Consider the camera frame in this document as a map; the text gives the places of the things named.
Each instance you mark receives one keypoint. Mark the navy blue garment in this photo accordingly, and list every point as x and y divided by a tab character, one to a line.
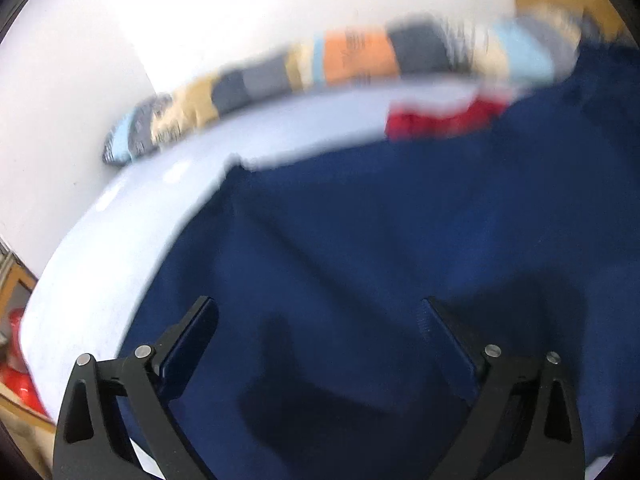
350	210

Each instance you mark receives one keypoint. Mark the red shiny object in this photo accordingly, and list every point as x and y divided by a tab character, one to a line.
17	380

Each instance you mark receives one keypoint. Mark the red cloth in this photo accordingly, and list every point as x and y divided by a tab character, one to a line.
435	120

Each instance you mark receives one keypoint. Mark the wooden furniture frame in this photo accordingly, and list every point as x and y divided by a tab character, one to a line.
20	280

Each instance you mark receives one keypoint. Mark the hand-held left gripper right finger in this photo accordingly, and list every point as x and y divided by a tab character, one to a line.
445	350

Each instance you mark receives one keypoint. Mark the long patterned bolster pillow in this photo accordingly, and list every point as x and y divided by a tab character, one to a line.
355	55

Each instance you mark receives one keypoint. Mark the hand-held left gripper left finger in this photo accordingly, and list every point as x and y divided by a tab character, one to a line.
192	340

